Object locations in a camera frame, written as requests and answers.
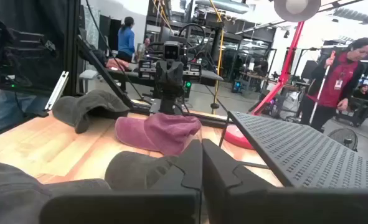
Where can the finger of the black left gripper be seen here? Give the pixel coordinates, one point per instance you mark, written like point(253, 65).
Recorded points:
point(177, 76)
point(163, 76)

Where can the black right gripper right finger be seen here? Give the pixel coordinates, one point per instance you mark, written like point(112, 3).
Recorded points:
point(249, 205)

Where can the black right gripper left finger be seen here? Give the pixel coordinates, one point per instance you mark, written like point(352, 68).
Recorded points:
point(171, 205)

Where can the dark grey baseball cap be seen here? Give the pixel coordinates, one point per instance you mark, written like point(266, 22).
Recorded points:
point(84, 102)
point(130, 171)
point(9, 193)

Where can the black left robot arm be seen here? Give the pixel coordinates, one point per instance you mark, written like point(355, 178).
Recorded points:
point(168, 104)

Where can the person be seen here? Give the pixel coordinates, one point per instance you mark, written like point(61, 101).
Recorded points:
point(146, 43)
point(126, 40)
point(336, 81)
point(362, 91)
point(9, 109)

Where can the dark desk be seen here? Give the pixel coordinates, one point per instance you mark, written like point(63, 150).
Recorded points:
point(211, 77)

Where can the yellow pole with black knob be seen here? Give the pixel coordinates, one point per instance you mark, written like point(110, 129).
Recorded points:
point(218, 68)

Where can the black perforated metal shelf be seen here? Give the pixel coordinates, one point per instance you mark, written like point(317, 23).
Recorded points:
point(295, 149)

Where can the silver aluminium extrusion bar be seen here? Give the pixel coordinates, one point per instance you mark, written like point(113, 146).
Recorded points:
point(56, 91)

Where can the red desk lamp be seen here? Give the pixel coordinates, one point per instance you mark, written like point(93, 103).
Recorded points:
point(284, 73)

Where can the black floor fan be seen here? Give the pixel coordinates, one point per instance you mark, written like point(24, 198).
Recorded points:
point(342, 137)

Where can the white pole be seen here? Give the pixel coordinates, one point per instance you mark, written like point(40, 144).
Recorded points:
point(322, 84)

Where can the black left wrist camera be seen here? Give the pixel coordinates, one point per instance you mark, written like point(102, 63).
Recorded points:
point(172, 51)

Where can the black aluminium rig frame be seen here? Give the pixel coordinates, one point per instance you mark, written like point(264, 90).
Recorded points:
point(107, 74)

